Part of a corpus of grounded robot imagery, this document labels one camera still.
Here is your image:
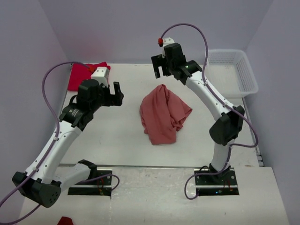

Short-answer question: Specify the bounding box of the salmon pink t shirt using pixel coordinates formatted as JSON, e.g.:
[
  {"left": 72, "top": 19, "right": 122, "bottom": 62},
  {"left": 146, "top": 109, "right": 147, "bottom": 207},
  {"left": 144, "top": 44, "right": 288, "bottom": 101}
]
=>
[{"left": 139, "top": 84, "right": 193, "bottom": 145}]

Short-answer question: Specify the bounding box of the folded red t shirt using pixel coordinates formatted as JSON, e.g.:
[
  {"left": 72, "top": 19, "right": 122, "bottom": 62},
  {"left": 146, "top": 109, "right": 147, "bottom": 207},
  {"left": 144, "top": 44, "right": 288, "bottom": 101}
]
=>
[{"left": 67, "top": 62, "right": 111, "bottom": 91}]

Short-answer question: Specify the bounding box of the red cloth at bottom edge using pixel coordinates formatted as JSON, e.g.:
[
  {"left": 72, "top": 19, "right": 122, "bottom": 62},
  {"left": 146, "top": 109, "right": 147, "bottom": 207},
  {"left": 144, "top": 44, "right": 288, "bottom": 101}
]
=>
[{"left": 57, "top": 217, "right": 74, "bottom": 225}]

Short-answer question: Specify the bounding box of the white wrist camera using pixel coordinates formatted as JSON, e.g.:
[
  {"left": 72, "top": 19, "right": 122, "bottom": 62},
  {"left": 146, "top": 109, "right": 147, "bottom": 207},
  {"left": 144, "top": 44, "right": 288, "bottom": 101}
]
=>
[
  {"left": 158, "top": 37, "right": 175, "bottom": 47},
  {"left": 91, "top": 67, "right": 110, "bottom": 87}
]

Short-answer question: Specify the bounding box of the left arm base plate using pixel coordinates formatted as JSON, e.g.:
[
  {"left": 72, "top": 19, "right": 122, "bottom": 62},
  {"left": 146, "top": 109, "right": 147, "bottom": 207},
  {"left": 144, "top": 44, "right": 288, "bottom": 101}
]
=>
[{"left": 67, "top": 169, "right": 113, "bottom": 197}]

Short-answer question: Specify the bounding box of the white plastic basket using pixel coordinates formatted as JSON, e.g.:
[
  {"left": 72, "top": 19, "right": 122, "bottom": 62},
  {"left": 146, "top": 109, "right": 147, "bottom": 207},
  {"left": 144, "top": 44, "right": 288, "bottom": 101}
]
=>
[{"left": 205, "top": 49, "right": 259, "bottom": 98}]

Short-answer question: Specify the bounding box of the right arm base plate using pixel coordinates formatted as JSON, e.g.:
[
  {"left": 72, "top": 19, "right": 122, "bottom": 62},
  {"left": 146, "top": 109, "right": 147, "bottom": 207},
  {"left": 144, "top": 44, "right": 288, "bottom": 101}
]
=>
[{"left": 195, "top": 169, "right": 239, "bottom": 196}]

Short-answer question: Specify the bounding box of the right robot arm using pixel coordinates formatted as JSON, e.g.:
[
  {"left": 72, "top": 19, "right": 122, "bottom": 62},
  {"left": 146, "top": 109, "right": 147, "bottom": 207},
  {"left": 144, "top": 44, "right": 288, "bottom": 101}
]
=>
[{"left": 151, "top": 43, "right": 245, "bottom": 184}]

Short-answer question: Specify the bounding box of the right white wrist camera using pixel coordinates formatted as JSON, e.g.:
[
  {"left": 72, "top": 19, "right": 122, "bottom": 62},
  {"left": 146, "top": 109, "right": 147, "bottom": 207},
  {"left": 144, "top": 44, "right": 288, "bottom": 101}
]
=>
[{"left": 158, "top": 37, "right": 175, "bottom": 47}]

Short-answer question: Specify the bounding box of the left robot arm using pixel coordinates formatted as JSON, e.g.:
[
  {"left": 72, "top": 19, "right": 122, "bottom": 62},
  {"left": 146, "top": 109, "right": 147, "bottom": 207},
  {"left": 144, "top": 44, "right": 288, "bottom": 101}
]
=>
[{"left": 12, "top": 79, "right": 124, "bottom": 208}]

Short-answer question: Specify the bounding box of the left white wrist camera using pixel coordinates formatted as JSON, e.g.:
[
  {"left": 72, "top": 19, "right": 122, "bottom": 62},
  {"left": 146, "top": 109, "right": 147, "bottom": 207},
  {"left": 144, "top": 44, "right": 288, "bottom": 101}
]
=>
[{"left": 91, "top": 67, "right": 110, "bottom": 87}]

